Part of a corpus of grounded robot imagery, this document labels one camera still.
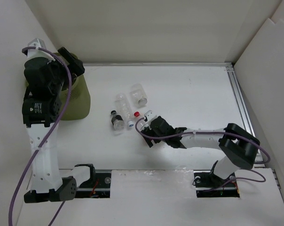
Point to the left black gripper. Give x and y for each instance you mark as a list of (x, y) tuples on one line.
[(75, 65)]

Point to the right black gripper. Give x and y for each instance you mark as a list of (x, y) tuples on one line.
[(148, 132)]

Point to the red label water bottle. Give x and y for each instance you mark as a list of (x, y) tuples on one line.
[(139, 118)]

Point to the wide clear plastic jar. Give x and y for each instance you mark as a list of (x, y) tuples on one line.
[(138, 95)]

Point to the black label small bottle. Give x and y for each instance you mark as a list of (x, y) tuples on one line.
[(117, 122)]

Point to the clear bottle blue cap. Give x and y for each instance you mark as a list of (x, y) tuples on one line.
[(124, 109)]

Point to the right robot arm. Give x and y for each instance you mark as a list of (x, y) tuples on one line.
[(239, 147)]

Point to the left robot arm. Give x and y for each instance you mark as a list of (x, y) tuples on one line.
[(48, 185)]

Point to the green plastic waste bin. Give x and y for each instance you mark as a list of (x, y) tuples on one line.
[(44, 104)]

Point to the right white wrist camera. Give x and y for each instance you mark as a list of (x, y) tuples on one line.
[(149, 116)]

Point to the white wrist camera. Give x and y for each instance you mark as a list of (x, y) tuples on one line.
[(34, 53), (149, 116)]

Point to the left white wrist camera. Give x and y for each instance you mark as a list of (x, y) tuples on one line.
[(34, 53)]

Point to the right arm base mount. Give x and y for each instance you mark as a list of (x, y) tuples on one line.
[(215, 186)]

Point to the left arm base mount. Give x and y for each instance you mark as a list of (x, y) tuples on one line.
[(100, 188)]

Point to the aluminium rail right edge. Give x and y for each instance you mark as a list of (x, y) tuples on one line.
[(246, 122)]

